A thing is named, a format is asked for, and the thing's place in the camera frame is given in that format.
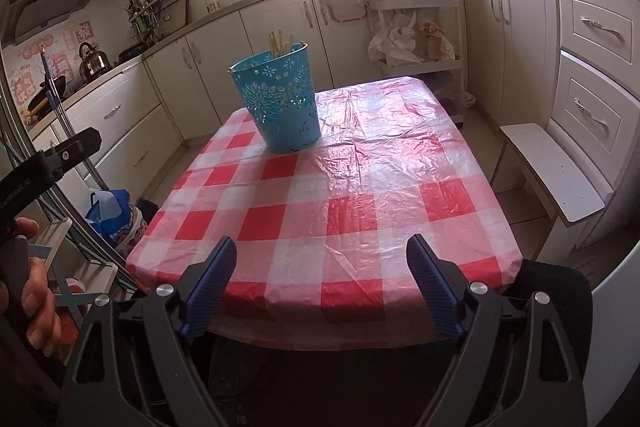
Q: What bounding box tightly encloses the white rolling cart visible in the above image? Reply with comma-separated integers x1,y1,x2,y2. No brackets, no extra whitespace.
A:
366,0,468,128

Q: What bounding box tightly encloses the steel kettle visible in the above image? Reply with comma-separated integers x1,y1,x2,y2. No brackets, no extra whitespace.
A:
78,41,112,83

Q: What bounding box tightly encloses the red white checkered tablecloth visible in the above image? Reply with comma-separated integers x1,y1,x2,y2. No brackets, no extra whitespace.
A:
127,77,522,351

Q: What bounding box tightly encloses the mop handle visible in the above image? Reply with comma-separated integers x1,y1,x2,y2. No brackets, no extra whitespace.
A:
38,44,132,268

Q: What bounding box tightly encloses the white small bench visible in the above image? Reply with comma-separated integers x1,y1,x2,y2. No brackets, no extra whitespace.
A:
490,122,605,265

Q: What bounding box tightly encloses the clear plastic bottle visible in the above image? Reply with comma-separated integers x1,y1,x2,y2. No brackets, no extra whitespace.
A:
204,0,220,14

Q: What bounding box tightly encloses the wall utensil rack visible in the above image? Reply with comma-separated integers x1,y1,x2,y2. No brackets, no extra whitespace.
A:
125,0,189,46

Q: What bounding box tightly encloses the teal perforated plastic bin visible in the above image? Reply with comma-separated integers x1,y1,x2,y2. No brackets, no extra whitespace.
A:
229,43,321,154

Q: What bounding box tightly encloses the wooden blue folding shelf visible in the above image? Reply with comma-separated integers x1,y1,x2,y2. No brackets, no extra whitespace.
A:
24,215,122,327

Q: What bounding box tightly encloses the person's left hand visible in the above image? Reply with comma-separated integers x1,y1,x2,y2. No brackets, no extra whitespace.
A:
0,215,62,359

